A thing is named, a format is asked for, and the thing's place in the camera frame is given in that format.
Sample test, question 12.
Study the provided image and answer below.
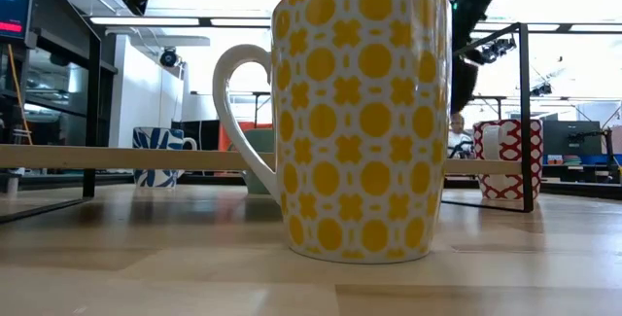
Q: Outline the green faceted mug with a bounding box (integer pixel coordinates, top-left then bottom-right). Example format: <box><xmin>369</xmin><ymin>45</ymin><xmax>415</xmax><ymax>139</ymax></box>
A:
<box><xmin>241</xmin><ymin>128</ymin><xmax>276</xmax><ymax>195</ymax></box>

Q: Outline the long ceiling light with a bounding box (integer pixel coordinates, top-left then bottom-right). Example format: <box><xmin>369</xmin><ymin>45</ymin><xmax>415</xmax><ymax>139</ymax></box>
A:
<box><xmin>89</xmin><ymin>16</ymin><xmax>201</xmax><ymax>27</ymax></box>
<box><xmin>209</xmin><ymin>17</ymin><xmax>272</xmax><ymax>28</ymax></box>

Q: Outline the dark background monitor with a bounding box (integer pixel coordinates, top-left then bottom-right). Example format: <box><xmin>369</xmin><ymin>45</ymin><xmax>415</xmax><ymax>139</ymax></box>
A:
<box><xmin>542</xmin><ymin>120</ymin><xmax>603</xmax><ymax>157</ymax></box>

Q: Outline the orange board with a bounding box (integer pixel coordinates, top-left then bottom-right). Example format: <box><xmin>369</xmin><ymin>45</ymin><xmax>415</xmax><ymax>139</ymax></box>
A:
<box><xmin>218</xmin><ymin>121</ymin><xmax>273</xmax><ymax>153</ymax></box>

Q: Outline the blue storage bin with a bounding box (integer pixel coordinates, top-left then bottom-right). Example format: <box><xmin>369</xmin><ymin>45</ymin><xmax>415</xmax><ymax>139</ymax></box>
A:
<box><xmin>543</xmin><ymin>154</ymin><xmax>622</xmax><ymax>167</ymax></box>

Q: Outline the person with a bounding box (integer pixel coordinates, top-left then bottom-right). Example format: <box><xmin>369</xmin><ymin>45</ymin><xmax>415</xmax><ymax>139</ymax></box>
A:
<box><xmin>446</xmin><ymin>113</ymin><xmax>475</xmax><ymax>159</ymax></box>

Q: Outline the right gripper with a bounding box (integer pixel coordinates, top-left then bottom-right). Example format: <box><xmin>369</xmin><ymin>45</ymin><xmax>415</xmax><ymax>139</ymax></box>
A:
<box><xmin>449</xmin><ymin>0</ymin><xmax>487</xmax><ymax>115</ymax></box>

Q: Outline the blue floral white mug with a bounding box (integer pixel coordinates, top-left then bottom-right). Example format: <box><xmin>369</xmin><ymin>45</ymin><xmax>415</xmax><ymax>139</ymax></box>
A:
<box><xmin>132</xmin><ymin>126</ymin><xmax>198</xmax><ymax>190</ymax></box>

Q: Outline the black mounted camera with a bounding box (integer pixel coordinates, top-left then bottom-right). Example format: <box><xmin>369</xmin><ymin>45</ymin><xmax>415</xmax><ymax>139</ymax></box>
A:
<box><xmin>158</xmin><ymin>47</ymin><xmax>180</xmax><ymax>68</ymax></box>

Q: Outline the wooden shelf black frame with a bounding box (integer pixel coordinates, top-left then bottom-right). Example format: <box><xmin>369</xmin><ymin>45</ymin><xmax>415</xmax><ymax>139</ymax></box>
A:
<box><xmin>0</xmin><ymin>0</ymin><xmax>535</xmax><ymax>224</ymax></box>

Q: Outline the computer monitor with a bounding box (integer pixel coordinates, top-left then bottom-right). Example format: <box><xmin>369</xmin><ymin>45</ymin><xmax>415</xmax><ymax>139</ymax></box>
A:
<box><xmin>0</xmin><ymin>0</ymin><xmax>35</xmax><ymax>43</ymax></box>

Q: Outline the thin yellow cable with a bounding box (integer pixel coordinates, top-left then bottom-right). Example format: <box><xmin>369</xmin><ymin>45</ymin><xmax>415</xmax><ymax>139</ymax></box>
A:
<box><xmin>7</xmin><ymin>43</ymin><xmax>33</xmax><ymax>146</ymax></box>

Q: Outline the red lattice white mug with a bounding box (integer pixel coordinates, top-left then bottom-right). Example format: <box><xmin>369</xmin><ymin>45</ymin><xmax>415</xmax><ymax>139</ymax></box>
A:
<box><xmin>472</xmin><ymin>119</ymin><xmax>544</xmax><ymax>201</ymax></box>

